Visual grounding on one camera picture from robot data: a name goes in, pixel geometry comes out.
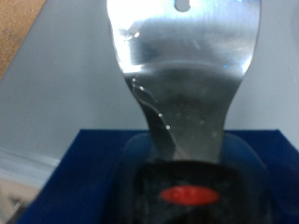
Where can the metal spatula blue grip block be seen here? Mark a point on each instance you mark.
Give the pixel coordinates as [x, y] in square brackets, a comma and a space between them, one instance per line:
[187, 93]

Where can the silver toaster oven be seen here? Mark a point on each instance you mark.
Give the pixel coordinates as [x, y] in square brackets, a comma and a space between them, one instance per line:
[62, 93]

